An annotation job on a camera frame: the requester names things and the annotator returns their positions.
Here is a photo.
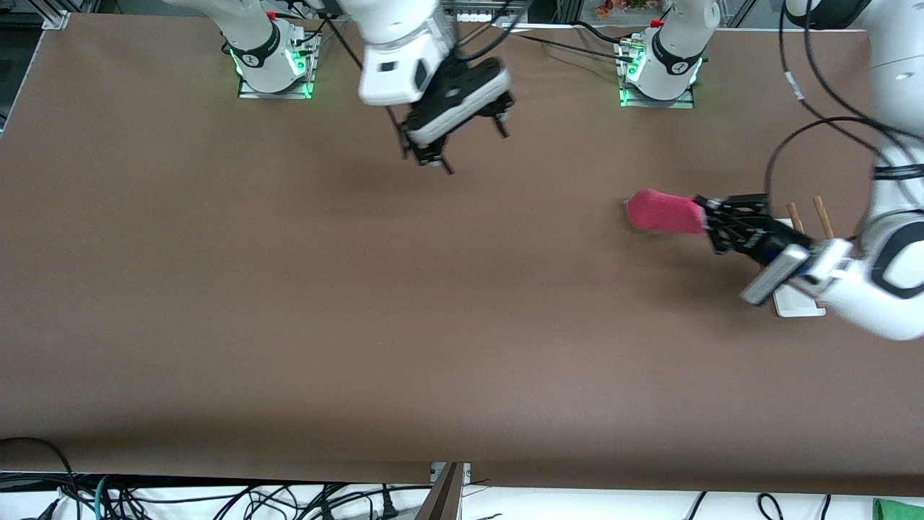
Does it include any green object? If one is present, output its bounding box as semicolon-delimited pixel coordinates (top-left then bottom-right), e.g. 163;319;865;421
872;497;924;520

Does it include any small metal bracket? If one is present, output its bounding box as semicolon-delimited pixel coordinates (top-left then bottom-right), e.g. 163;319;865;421
430;462;472;486

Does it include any white rack with wooden bars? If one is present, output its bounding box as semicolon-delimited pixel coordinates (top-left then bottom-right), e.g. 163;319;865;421
771;195;836;319

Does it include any aluminium frame rail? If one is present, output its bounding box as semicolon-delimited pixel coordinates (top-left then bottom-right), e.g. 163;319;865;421
444;0;557;22

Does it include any aluminium frame profile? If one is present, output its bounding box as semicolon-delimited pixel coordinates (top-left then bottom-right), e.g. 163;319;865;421
40;0;102;31

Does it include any brown wooden post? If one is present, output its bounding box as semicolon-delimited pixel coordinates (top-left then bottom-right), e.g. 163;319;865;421
414;462;464;520

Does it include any pink and grey towel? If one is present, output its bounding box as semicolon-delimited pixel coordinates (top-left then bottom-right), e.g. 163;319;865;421
625;188;708;235

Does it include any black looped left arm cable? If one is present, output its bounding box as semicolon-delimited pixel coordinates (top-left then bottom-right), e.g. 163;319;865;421
764;116;899;217

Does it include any thick black arched cable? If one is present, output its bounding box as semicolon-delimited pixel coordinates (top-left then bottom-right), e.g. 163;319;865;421
0;437;80;520

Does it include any teal cable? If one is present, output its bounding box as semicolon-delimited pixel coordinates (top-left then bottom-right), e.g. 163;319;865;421
92;473;113;520

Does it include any black cable with white tag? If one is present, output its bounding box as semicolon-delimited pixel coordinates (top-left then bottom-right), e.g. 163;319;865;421
778;0;896;156

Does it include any orange patterned object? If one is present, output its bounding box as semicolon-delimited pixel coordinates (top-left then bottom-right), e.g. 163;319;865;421
593;0;654;17

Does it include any black cable between arm bases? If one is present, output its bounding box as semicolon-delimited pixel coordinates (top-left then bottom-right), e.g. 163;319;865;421
498;20;636;66

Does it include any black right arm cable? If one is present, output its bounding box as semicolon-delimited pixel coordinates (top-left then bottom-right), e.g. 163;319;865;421
274;7;409;160

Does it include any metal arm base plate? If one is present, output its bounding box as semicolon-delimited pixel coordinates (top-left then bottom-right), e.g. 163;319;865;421
238;32;316;100
617;40;696;109

